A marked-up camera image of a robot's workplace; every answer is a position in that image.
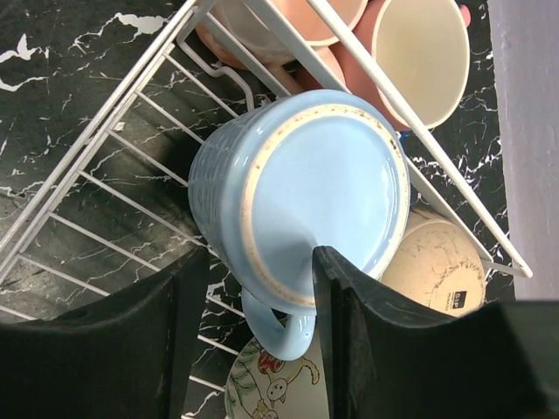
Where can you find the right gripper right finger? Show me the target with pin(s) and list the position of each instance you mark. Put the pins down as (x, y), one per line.
(387, 356)

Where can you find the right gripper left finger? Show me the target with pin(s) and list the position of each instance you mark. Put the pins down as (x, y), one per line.
(128, 355)

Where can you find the beige round mug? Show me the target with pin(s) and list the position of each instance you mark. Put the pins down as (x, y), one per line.
(437, 266)

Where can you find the light blue mug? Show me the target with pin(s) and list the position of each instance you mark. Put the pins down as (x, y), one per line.
(320, 168)

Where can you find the pink mug white inside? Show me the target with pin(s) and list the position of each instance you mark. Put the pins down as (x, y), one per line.
(423, 48)

